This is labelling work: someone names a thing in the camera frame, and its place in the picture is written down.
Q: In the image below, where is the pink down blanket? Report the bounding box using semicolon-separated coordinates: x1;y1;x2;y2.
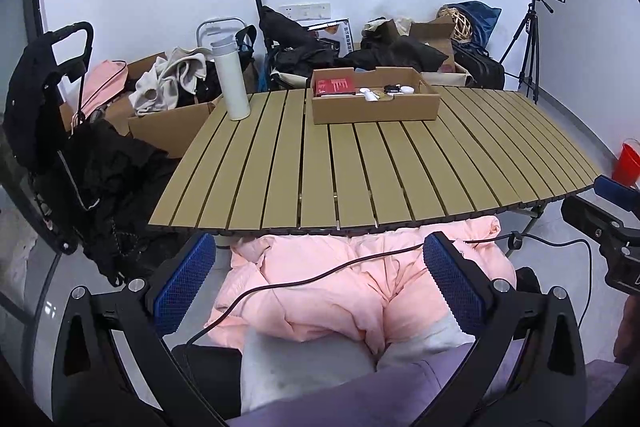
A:
207;217;516;355

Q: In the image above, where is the pink backpack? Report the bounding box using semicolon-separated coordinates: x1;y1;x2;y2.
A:
80;60;128;117

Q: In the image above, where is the white thermos bottle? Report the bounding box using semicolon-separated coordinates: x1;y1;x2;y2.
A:
212;36;250;121

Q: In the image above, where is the lavender sleeve forearm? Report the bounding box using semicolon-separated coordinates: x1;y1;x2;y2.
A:
229;332;628;426

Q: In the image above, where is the red plastic bucket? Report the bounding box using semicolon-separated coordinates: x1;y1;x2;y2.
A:
612;139;640;186

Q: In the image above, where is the white wall socket strip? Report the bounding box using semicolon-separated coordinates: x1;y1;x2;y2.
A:
280;2;331;20

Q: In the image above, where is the woven rattan ball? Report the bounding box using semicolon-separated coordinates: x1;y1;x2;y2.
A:
437;5;473;43

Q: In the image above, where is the white appliance box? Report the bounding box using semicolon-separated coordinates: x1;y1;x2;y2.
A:
304;18;355;57

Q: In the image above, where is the beige cream clothing pile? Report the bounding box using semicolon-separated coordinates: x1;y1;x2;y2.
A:
129;48;213;116

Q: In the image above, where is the person's right hand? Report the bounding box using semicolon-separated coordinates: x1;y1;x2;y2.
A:
614;296;640;365

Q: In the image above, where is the black power cable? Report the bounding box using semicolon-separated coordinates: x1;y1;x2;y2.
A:
184;231;594;350

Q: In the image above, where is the olive slatted folding table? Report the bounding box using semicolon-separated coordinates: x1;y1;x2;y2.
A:
150;87;599;235

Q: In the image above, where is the red box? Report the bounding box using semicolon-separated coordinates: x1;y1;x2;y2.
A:
314;77;358;98

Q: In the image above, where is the large cardboard box left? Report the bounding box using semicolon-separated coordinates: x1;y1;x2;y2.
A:
90;54;219;158

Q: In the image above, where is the black suitcase bag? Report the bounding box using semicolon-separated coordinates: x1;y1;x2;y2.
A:
454;44;506;90

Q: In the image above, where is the black clothing pile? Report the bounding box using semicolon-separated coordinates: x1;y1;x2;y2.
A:
259;6;448;82

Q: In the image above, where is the black camera tripod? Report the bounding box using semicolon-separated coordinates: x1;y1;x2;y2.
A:
499;0;540;104

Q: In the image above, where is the cardboard box right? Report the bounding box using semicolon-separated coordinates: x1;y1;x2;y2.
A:
409;15;469;74

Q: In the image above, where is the shallow cardboard tray box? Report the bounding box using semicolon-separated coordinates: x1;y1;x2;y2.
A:
310;67;440;124

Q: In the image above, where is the dark blue cloth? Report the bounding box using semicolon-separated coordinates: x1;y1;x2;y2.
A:
445;1;502;49

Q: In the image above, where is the black stroller cart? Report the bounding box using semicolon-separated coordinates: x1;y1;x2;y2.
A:
2;22;175;286

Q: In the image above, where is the small white bottle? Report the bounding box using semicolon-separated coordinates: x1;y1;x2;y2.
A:
359;88;380;102

